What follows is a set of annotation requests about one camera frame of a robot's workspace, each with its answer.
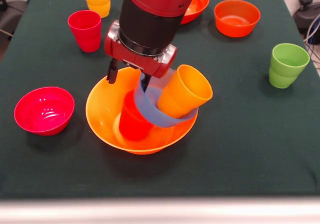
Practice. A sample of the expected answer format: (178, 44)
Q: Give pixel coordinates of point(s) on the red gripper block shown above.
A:
(140, 61)

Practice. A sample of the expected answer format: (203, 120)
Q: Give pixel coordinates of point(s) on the light blue bowl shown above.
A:
(150, 111)

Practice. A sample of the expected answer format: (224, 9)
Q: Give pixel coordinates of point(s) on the large orange bowl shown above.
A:
(102, 109)

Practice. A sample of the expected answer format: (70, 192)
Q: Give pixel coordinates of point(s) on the red-orange cup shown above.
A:
(132, 124)

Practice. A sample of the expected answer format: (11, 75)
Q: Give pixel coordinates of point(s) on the orange cup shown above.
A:
(185, 91)

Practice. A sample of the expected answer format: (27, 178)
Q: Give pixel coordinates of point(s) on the pink-red bowl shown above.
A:
(45, 114)

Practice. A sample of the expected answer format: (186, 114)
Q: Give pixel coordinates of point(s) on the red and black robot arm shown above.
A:
(150, 16)

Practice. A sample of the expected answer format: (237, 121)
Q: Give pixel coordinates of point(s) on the pink-red cup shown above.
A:
(86, 34)

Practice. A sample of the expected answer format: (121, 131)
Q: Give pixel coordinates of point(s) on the yellow cup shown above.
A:
(97, 1)

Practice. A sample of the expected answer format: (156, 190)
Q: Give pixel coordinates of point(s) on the large red-orange bowl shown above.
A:
(197, 6)

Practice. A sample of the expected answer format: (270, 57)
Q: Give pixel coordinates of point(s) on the dark green tablecloth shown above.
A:
(50, 159)

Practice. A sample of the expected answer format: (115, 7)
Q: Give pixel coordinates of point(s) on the small red-orange bowl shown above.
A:
(237, 21)

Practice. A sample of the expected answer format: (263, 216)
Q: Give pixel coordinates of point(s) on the green cup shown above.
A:
(287, 69)

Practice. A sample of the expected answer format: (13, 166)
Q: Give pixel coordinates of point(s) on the dark grey pedestal base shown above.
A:
(15, 9)
(306, 14)

